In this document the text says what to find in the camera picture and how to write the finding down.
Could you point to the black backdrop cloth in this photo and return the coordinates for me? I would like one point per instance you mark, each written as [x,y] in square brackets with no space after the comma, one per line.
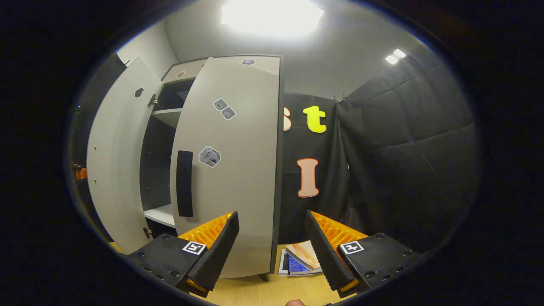
[335,170]

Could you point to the large ceiling light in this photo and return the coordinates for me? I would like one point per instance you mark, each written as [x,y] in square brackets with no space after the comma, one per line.
[272,17]

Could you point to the small ceiling spotlight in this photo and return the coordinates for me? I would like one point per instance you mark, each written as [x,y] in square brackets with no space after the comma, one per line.
[391,59]
[400,53]

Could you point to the blue white booklet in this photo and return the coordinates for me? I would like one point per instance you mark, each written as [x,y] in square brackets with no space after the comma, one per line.
[297,267]

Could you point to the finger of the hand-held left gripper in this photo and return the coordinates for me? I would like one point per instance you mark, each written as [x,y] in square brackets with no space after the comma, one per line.
[80,172]

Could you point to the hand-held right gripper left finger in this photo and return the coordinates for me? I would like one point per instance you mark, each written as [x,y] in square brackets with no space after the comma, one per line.
[221,250]

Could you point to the grey shoe cabinet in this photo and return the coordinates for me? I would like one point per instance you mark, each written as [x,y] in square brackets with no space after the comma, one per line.
[168,117]

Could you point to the grey cabinet door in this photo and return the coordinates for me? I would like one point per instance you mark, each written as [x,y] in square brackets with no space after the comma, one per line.
[246,170]
[119,161]

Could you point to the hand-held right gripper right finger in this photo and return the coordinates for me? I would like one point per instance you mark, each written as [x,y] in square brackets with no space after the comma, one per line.
[323,255]

